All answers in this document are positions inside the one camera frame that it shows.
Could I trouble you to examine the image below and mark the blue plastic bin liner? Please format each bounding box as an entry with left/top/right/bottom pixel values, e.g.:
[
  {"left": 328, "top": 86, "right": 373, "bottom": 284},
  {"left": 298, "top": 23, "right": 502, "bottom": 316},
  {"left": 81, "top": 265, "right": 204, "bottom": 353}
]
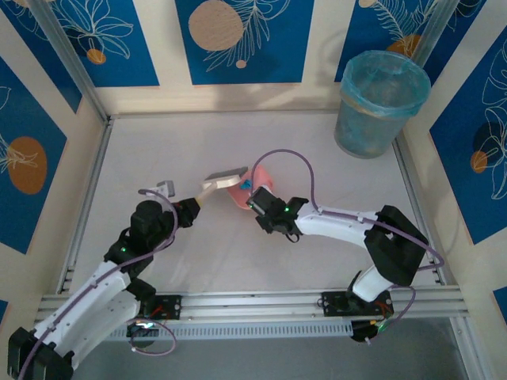
[{"left": 340, "top": 50, "right": 433, "bottom": 120}]

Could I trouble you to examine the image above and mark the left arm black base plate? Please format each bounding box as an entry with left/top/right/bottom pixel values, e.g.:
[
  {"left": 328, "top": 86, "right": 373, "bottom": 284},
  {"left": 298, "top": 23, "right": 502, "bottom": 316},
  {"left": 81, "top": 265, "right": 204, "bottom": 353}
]
[{"left": 138, "top": 294, "right": 183, "bottom": 322}]

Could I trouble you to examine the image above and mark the aluminium table edge rail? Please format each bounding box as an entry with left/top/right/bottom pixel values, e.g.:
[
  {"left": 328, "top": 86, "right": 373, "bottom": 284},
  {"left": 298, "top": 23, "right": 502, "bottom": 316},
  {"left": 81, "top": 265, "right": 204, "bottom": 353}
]
[
  {"left": 391, "top": 130, "right": 447, "bottom": 288},
  {"left": 55, "top": 118, "right": 114, "bottom": 294}
]

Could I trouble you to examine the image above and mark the grey slotted cable duct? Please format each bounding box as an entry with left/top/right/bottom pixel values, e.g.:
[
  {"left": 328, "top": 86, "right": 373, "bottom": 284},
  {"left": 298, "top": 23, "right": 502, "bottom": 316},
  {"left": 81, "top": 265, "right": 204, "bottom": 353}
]
[{"left": 50, "top": 319, "right": 354, "bottom": 342}]

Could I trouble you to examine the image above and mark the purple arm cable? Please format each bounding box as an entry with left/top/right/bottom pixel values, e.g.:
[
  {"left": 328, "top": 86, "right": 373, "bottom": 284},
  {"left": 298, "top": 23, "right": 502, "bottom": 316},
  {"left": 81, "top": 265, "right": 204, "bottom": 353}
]
[
  {"left": 17, "top": 188, "right": 178, "bottom": 380},
  {"left": 251, "top": 148, "right": 444, "bottom": 345}
]

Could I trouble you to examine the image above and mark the aluminium frame post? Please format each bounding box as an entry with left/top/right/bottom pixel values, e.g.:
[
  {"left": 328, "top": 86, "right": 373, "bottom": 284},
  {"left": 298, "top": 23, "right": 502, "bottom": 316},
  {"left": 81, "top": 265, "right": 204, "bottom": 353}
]
[
  {"left": 411, "top": 0, "right": 487, "bottom": 86},
  {"left": 27, "top": 0, "right": 112, "bottom": 124}
]

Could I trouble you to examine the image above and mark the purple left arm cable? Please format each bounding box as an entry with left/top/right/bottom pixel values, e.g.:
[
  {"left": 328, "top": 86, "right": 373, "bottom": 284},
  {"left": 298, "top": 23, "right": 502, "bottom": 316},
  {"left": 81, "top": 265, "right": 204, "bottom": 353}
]
[{"left": 17, "top": 188, "right": 178, "bottom": 380}]

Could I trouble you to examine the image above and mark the white brush with grey bristles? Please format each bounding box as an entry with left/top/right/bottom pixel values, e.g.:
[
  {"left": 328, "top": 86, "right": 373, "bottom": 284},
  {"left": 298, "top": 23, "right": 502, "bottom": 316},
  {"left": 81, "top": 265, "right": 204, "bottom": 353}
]
[{"left": 193, "top": 167, "right": 246, "bottom": 206}]

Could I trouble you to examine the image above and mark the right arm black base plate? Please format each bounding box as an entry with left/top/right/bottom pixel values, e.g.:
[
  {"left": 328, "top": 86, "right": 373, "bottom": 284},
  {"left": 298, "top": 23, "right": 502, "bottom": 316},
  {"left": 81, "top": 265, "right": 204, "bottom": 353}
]
[{"left": 321, "top": 291, "right": 395, "bottom": 317}]

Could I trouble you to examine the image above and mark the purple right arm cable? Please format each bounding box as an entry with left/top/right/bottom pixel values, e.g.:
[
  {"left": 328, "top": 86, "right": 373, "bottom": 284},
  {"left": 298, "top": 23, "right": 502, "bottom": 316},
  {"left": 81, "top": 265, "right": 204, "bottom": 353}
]
[{"left": 251, "top": 148, "right": 444, "bottom": 345}]

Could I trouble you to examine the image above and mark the pink plastic dustpan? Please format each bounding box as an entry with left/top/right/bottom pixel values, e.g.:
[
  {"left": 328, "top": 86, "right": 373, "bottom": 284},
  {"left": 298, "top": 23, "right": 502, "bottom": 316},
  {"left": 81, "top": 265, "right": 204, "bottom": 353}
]
[{"left": 227, "top": 165, "right": 275, "bottom": 214}]

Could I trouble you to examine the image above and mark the grey round trash bin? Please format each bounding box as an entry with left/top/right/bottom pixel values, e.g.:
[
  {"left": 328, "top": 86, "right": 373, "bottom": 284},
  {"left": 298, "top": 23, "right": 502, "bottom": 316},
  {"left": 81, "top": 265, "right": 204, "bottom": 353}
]
[{"left": 334, "top": 50, "right": 432, "bottom": 160}]

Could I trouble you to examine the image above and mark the wide aluminium frame rail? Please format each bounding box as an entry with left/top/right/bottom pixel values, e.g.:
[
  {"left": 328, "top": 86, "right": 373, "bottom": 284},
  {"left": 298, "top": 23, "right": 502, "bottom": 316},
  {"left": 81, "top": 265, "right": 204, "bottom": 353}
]
[{"left": 33, "top": 287, "right": 464, "bottom": 326}]

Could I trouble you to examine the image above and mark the blue floral wall poster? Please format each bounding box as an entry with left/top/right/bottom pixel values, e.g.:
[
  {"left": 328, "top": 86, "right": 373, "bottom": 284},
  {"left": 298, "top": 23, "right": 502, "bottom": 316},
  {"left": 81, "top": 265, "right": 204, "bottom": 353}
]
[
  {"left": 0, "top": 0, "right": 83, "bottom": 115},
  {"left": 0, "top": 55, "right": 68, "bottom": 255},
  {"left": 51, "top": 0, "right": 161, "bottom": 89},
  {"left": 429, "top": 27, "right": 507, "bottom": 245},
  {"left": 334, "top": 0, "right": 451, "bottom": 84},
  {"left": 175, "top": 0, "right": 317, "bottom": 86}
]

